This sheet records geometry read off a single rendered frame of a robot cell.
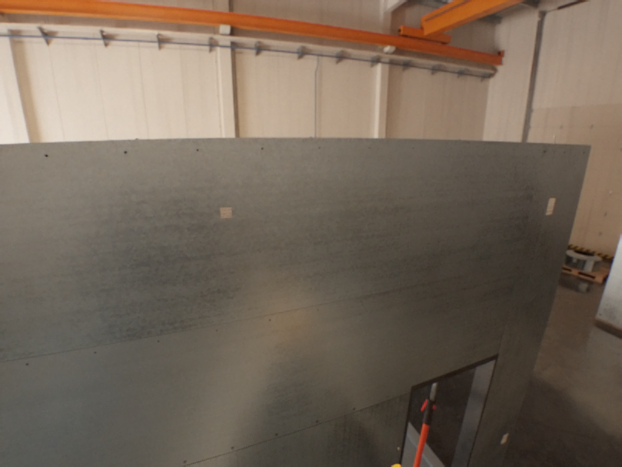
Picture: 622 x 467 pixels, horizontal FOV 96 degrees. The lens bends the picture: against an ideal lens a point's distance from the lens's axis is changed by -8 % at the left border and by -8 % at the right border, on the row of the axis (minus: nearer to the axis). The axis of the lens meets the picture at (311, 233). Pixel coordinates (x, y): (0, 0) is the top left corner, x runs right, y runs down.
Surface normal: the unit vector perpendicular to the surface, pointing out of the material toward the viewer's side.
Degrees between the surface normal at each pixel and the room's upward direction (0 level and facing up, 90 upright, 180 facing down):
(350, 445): 90
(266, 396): 90
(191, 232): 90
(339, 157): 90
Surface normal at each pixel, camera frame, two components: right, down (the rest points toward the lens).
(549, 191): 0.36, 0.27
